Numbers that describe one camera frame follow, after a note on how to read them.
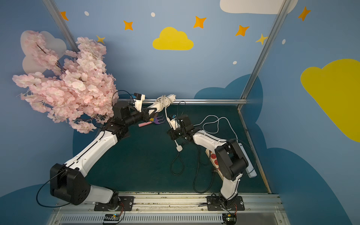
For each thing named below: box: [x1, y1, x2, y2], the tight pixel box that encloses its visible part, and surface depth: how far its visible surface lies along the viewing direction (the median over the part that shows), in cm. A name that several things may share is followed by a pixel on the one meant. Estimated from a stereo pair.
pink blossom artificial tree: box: [12, 30, 120, 134], surface depth 60 cm
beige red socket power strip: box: [204, 149, 225, 181], surface depth 90 cm
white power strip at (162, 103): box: [147, 94, 176, 115], surface depth 80 cm
